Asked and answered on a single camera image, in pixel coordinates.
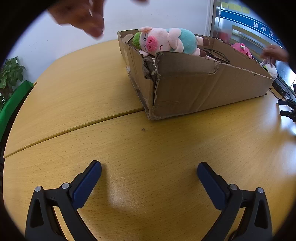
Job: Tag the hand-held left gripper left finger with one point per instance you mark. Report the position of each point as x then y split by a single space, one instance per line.
86 185

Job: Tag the green potted plant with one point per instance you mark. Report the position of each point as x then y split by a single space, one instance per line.
10 74

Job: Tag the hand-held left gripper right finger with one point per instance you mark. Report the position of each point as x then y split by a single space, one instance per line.
211 185

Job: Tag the yellow sticky note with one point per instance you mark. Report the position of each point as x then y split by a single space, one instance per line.
234 7
245 9
224 5

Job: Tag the pink pig plush toy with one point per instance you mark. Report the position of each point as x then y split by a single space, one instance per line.
171 39

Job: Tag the brown cardboard box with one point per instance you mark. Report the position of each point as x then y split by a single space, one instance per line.
196 88

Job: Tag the blue window sign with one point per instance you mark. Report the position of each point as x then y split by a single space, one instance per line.
252 23

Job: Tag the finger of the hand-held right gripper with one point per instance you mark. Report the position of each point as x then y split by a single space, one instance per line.
289 115
288 102

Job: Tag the white panda plush toy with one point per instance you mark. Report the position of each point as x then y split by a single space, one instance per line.
272 69

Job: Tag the magenta bear plush toy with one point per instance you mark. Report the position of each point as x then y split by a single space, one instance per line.
240 48

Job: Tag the black sunglasses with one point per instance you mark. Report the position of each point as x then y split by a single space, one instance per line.
216 54

